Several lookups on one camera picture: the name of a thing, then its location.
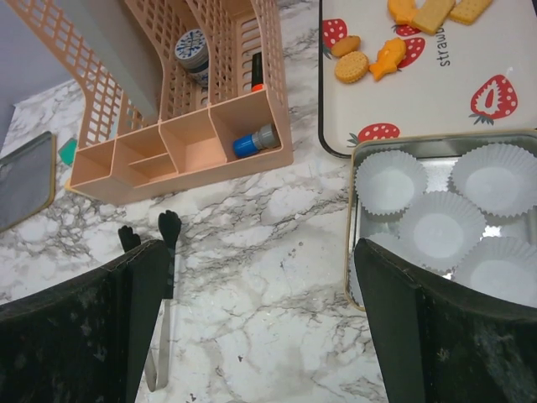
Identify rectangular yellow cracker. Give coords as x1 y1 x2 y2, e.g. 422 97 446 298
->
449 0 493 25

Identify blue white patterned tin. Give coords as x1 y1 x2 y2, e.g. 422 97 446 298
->
175 29 210 88

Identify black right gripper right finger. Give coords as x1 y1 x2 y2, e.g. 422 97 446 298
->
354 238 536 402

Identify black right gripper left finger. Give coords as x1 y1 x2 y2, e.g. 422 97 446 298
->
1 240 170 402

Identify grey folder board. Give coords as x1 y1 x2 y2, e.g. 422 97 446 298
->
57 0 163 120

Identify orange fish-shaped cookie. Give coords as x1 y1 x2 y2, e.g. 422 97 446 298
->
369 38 406 81
388 0 421 26

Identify rectangular tan biscuit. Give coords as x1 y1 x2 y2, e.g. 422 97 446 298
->
410 0 456 35

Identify white paper cupcake liner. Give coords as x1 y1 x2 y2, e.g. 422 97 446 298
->
451 144 536 217
354 150 428 216
452 237 536 307
399 191 487 274

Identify black orange marker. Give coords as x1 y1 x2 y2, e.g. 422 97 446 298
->
251 52 263 92

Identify silver tin lid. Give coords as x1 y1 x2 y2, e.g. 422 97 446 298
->
1 131 56 232

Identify peach plastic desk organizer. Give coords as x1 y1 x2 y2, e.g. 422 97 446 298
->
11 1 293 205

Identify strawberry print white tray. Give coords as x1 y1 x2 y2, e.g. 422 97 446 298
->
319 1 536 158

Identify small oval brown cookie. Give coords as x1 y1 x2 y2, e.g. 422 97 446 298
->
331 35 362 58

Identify gold metal cookie tin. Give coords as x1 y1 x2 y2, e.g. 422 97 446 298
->
347 129 536 306

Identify teal eraser block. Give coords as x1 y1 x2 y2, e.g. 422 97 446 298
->
58 139 77 166

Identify black-tipped metal tongs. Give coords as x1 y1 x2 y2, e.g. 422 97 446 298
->
117 210 182 402

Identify round sandwich cookie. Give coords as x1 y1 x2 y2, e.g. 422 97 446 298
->
334 51 369 84

